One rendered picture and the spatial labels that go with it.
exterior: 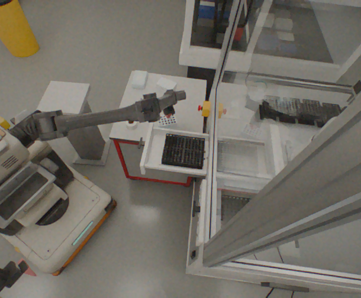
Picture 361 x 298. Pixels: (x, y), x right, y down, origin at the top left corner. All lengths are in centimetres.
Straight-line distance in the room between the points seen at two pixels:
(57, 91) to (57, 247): 105
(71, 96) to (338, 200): 167
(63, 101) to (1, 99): 150
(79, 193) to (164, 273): 88
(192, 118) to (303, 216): 130
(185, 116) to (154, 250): 108
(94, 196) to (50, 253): 44
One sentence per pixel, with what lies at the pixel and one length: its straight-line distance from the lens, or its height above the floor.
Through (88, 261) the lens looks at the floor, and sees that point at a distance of 204.
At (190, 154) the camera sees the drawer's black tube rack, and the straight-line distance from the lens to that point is 121.
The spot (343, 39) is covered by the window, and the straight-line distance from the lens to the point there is 32.
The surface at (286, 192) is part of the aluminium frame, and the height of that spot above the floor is 168.
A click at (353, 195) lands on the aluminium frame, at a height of 179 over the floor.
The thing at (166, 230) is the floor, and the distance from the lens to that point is 199.
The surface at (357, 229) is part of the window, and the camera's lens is 40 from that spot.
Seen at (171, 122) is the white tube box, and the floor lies 79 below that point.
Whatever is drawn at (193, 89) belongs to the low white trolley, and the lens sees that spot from 171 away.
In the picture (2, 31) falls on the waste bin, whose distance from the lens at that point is 344.
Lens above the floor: 195
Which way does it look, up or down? 58 degrees down
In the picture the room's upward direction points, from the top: 7 degrees clockwise
